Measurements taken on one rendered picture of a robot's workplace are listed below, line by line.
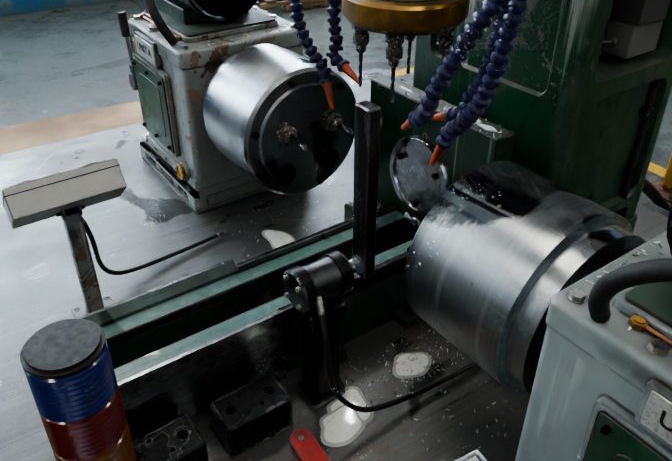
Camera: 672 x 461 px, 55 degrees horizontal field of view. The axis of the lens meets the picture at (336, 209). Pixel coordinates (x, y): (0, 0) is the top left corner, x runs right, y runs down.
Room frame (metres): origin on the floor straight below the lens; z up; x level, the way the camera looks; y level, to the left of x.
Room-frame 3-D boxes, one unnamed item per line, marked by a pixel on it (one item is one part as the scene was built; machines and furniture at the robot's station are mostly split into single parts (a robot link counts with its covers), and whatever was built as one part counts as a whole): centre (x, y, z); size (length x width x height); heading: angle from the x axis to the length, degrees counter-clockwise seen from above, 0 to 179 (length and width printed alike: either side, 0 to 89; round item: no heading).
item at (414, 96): (1.00, -0.19, 0.97); 0.30 x 0.11 x 0.34; 35
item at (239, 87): (1.20, 0.14, 1.04); 0.37 x 0.25 x 0.25; 35
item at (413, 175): (0.96, -0.14, 1.02); 0.15 x 0.02 x 0.15; 35
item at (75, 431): (0.35, 0.20, 1.14); 0.06 x 0.06 x 0.04
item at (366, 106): (0.72, -0.04, 1.12); 0.04 x 0.03 x 0.26; 125
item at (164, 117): (1.40, 0.28, 0.99); 0.35 x 0.31 x 0.37; 35
